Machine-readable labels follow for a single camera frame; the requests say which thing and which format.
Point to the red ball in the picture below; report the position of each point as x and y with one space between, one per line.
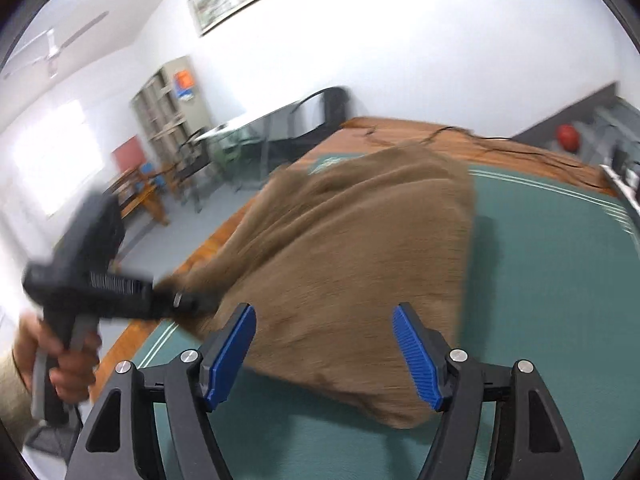
568 138

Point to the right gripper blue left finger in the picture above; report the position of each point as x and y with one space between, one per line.
120 441

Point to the glass desk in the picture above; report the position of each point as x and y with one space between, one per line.
248 147

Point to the ceiling fan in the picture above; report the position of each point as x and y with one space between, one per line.
45 49

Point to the green table mat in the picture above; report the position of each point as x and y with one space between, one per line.
554 278

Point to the grey metal shelf cabinet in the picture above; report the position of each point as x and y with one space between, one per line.
170 108

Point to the grey stairs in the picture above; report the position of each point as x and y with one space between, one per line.
603 119

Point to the brown fleece garment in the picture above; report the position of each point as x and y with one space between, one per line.
324 258

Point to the black chair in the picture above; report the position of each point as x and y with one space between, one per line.
313 119

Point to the person's left hand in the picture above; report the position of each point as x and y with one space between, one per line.
74 375

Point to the wooden bench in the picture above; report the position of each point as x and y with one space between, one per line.
134 190

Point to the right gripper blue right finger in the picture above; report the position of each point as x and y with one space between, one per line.
530 439

